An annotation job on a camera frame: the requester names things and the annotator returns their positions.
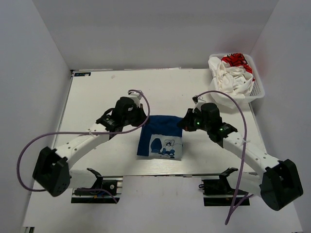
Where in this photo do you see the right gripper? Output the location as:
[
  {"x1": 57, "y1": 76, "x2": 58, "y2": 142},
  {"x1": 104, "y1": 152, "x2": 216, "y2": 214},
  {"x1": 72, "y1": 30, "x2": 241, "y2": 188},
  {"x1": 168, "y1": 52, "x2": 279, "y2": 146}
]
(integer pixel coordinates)
[{"x1": 178, "y1": 108, "x2": 211, "y2": 132}]

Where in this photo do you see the blue table label sticker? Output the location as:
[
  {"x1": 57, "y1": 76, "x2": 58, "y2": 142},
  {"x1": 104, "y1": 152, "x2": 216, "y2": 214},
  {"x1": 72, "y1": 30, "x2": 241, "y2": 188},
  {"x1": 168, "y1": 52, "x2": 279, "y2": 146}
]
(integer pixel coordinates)
[{"x1": 74, "y1": 72, "x2": 91, "y2": 77}]

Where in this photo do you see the white plastic basket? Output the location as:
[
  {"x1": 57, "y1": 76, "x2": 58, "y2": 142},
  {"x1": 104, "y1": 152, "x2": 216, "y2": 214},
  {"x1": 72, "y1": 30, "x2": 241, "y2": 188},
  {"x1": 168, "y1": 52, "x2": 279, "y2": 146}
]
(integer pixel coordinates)
[{"x1": 209, "y1": 53, "x2": 265, "y2": 103}]

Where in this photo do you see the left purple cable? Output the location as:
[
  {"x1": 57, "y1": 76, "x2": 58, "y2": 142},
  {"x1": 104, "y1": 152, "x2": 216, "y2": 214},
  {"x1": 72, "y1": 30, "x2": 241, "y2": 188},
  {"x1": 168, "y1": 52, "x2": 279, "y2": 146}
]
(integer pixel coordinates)
[{"x1": 16, "y1": 89, "x2": 151, "y2": 203}]

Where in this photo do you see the purple cable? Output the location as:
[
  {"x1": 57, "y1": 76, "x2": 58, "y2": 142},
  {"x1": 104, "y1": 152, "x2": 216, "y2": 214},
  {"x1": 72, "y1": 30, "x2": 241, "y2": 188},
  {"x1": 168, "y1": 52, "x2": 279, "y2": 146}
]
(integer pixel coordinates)
[
  {"x1": 16, "y1": 89, "x2": 151, "y2": 203},
  {"x1": 191, "y1": 90, "x2": 255, "y2": 225}
]

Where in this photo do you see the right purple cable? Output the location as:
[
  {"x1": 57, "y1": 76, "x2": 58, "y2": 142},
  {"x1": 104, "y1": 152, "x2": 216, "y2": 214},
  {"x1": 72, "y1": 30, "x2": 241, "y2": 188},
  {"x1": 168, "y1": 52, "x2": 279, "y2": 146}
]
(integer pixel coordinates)
[{"x1": 191, "y1": 90, "x2": 255, "y2": 225}]

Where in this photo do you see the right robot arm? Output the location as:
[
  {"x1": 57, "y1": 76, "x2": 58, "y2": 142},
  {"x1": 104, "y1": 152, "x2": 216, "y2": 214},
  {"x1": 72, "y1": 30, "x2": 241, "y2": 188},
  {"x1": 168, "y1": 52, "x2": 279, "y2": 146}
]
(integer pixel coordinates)
[{"x1": 177, "y1": 103, "x2": 303, "y2": 211}]

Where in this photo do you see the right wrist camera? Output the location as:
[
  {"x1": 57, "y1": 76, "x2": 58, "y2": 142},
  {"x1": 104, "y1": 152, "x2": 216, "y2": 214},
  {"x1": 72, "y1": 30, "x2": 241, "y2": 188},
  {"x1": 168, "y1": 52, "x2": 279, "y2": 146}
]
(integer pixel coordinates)
[{"x1": 192, "y1": 96, "x2": 206, "y2": 111}]

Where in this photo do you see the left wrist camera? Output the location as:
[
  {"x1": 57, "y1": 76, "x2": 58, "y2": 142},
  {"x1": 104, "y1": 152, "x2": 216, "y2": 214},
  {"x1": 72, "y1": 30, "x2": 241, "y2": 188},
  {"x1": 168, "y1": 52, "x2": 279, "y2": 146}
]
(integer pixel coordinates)
[{"x1": 128, "y1": 89, "x2": 142, "y2": 105}]

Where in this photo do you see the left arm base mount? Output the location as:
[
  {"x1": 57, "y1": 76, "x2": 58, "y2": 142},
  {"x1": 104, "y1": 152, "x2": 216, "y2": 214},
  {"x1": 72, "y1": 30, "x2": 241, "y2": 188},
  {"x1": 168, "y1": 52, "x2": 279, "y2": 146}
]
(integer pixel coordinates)
[{"x1": 71, "y1": 177, "x2": 123, "y2": 204}]

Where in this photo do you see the blue t shirt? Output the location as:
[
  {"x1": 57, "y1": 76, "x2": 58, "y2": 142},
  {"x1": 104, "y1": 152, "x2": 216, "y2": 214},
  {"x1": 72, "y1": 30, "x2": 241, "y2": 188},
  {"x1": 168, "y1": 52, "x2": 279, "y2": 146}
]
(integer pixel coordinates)
[{"x1": 137, "y1": 115, "x2": 183, "y2": 160}]

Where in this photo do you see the red printed white t shirt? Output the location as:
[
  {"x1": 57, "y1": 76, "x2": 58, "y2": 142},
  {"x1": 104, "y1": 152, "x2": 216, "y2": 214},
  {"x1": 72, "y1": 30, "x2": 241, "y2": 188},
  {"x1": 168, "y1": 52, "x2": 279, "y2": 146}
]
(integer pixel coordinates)
[{"x1": 221, "y1": 53, "x2": 255, "y2": 82}]

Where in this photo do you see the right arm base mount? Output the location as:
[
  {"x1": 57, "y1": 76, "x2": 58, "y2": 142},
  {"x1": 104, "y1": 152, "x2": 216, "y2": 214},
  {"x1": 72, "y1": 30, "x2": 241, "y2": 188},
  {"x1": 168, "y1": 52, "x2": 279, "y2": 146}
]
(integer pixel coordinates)
[{"x1": 198, "y1": 179, "x2": 235, "y2": 207}]

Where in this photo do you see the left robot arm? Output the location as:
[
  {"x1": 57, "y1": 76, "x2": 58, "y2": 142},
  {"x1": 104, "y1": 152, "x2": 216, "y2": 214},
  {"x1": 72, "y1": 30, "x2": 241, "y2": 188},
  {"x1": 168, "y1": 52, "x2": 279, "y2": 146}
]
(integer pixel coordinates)
[{"x1": 33, "y1": 92, "x2": 148, "y2": 197}]

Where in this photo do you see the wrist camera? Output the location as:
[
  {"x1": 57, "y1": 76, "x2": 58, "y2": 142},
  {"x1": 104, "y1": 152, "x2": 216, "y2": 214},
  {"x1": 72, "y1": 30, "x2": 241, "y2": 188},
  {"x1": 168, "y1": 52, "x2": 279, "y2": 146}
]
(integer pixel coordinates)
[
  {"x1": 128, "y1": 89, "x2": 142, "y2": 105},
  {"x1": 192, "y1": 96, "x2": 206, "y2": 111}
]

